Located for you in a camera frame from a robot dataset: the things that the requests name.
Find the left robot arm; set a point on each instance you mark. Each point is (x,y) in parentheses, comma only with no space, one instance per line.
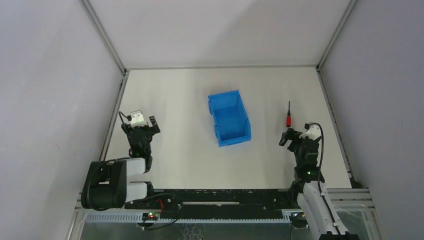
(107,185)

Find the blue plastic bin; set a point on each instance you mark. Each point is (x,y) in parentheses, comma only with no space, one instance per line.
(231,122)

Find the grey slotted cable duct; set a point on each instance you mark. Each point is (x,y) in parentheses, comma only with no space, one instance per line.
(139,217)

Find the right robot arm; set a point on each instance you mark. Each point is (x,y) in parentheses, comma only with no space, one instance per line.
(308,188)

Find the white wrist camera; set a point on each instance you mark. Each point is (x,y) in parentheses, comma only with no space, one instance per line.
(137,119)
(313,133)

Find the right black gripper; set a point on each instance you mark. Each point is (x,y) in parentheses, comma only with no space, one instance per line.
(297,141)

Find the small circuit board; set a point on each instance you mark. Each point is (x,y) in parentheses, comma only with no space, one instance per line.
(150,216)

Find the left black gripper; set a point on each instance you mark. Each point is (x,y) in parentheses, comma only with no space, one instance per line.
(141,129)

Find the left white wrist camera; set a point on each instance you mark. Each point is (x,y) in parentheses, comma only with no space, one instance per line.
(137,119)

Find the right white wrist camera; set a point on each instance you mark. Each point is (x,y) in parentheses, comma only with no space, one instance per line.
(313,133)

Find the red black screwdriver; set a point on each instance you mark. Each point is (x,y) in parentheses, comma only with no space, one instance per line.
(288,117)

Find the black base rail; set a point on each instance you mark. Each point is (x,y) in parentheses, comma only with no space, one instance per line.
(216,203)

